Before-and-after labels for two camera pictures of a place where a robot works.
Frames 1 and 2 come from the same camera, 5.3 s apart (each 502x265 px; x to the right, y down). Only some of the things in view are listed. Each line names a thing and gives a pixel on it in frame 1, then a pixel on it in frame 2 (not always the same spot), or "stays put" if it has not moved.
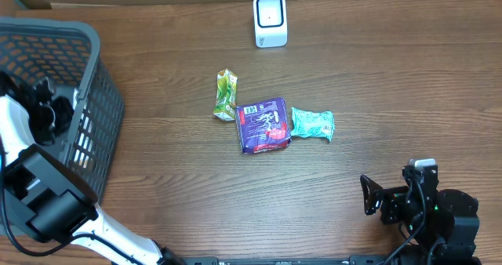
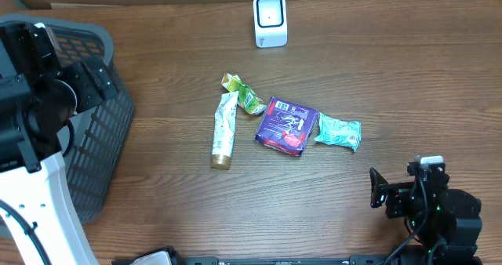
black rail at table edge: x=353 y=260 stays put
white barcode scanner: x=271 y=20 stays put
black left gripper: x=65 y=107 -> x=81 y=74
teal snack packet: x=308 y=125 -> x=333 y=132
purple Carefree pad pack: x=263 y=125 -> x=286 y=126
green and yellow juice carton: x=227 y=95 -> x=247 y=99
